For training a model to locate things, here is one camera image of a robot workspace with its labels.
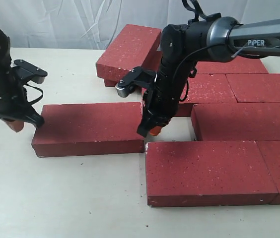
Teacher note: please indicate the tilted red brick back left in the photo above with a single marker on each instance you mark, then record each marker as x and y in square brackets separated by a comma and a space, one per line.
[134, 46]

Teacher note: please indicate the red brick second row right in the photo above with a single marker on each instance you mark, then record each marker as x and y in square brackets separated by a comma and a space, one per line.
[255, 88]

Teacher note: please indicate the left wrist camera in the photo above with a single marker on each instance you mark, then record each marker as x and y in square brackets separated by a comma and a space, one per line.
[26, 72]

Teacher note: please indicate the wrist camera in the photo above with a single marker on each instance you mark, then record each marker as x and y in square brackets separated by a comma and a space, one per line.
[26, 72]
[137, 77]

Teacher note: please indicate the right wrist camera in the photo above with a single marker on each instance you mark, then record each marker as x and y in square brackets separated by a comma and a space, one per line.
[137, 77]

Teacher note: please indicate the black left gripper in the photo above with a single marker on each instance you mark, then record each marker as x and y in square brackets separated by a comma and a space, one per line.
[15, 109]

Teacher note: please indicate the red brick with white specks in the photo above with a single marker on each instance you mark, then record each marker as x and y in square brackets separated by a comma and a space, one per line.
[206, 89]

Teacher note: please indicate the large red brick front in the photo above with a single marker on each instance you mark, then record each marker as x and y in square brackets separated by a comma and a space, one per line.
[89, 129]

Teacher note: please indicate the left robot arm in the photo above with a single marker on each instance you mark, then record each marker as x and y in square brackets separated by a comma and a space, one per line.
[5, 56]

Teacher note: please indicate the red brick back row right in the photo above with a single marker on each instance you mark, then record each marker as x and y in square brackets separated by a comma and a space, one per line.
[239, 65]

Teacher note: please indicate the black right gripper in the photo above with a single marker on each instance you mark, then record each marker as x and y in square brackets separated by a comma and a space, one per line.
[161, 99]

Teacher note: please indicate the red brick third row right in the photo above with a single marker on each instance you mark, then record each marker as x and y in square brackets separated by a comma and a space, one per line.
[236, 121]

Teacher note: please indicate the red brick back row left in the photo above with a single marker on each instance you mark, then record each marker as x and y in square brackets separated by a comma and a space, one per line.
[153, 64]

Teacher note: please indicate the red brick front row hidden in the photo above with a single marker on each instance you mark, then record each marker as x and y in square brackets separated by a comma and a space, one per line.
[211, 173]

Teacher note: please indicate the pale blue backdrop cloth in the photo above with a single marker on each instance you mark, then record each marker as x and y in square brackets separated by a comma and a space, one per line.
[82, 24]

